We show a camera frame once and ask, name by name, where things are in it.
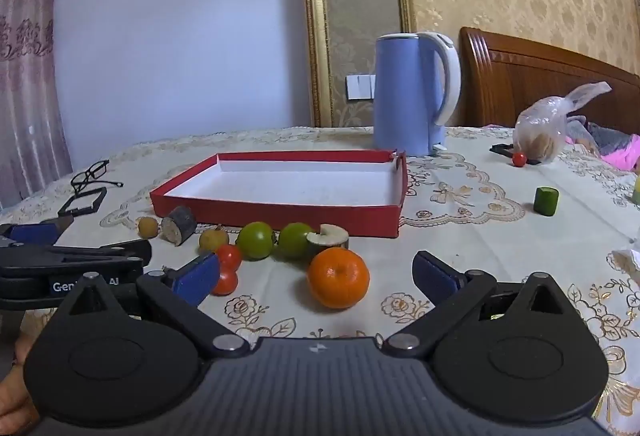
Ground person's left hand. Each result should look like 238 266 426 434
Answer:
0 336 41 436

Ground black eyeglasses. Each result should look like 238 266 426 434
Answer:
70 159 124 194

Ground wooden headboard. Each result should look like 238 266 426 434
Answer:
459 26 640 137

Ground pink patterned curtain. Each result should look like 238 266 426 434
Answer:
0 0 76 212

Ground green tangerine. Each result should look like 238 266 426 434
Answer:
235 221 276 260
277 222 316 261

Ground grey cloth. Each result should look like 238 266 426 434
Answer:
566 115 627 155

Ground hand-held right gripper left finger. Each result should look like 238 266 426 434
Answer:
67 252 251 359

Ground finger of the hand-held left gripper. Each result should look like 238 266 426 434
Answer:
0 215 75 247

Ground round sugarcane piece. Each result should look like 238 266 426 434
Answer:
160 206 197 247

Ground red cardboard box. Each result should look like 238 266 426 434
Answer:
150 149 408 239

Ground black square frame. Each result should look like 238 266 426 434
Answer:
57 186 108 217

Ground cream embroidered tablecloth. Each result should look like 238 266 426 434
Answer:
0 126 640 436

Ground yellow longan with stem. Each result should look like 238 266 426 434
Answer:
199 225 230 253

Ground white crumpled tissue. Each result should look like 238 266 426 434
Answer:
612 246 640 289

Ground black flat frame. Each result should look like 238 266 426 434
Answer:
490 143 541 165

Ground green cucumber piece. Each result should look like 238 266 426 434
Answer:
533 186 559 217

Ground white wall switch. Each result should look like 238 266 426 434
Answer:
346 73 377 100

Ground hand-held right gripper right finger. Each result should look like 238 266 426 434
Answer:
382 250 568 359

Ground notched sugarcane piece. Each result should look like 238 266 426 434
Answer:
306 223 350 259

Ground blue electric kettle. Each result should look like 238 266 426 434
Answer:
372 31 462 157

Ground clear plastic bag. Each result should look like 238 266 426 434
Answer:
515 81 613 164

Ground pink cloth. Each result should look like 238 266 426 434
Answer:
601 133 640 173

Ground orange tangerine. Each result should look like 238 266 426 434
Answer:
307 247 371 310

